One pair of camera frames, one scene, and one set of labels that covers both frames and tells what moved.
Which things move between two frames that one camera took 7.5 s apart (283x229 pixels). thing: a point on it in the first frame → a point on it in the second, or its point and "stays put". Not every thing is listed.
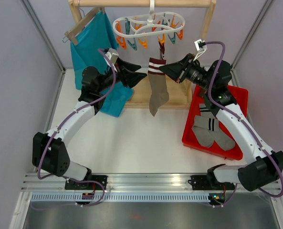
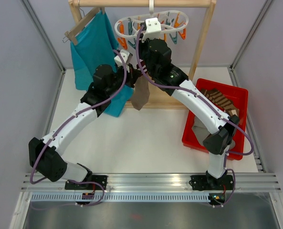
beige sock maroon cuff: x=158 y=93 → x=141 y=95
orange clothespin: x=122 y=43 stays put
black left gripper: x=131 y=78 stays put
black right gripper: x=177 y=70 → x=145 y=43
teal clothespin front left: x=134 y=46 stays put
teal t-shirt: x=101 y=36 stays put
